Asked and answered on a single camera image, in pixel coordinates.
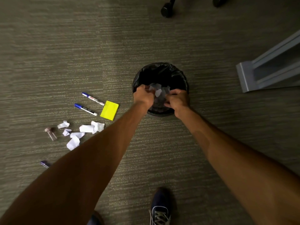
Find person's left hand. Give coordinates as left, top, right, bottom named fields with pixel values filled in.
left=133, top=85, right=155, bottom=110

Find person's right hand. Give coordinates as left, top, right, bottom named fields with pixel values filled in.
left=164, top=89, right=191, bottom=119

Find white paper piece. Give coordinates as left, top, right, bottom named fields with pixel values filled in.
left=145, top=83, right=171, bottom=98

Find person's left forearm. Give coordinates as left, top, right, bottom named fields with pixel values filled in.
left=0, top=101, right=150, bottom=225

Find person's right forearm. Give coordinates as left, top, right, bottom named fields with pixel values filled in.
left=175, top=106, right=300, bottom=225

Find black lined waste bin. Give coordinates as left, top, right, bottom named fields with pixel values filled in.
left=132, top=62, right=189, bottom=117

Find yellow sticky note pad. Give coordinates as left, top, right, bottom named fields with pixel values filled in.
left=100, top=100, right=119, bottom=121

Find blue capped white marker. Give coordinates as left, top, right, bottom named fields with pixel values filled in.
left=81, top=92, right=105, bottom=106
left=74, top=103, right=98, bottom=116

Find scattered white paper scraps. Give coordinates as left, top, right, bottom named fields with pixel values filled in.
left=57, top=120, right=105, bottom=151

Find black chair caster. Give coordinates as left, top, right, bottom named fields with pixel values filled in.
left=161, top=0, right=178, bottom=18
left=212, top=0, right=229, bottom=8

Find dark blue lace-up shoe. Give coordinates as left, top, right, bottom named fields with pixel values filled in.
left=87, top=212, right=104, bottom=225
left=149, top=187, right=172, bottom=225

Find small clear bottle brown cap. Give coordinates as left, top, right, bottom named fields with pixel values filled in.
left=45, top=127, right=58, bottom=141

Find grey metal desk leg frame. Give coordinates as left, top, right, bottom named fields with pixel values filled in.
left=236, top=29, right=300, bottom=93

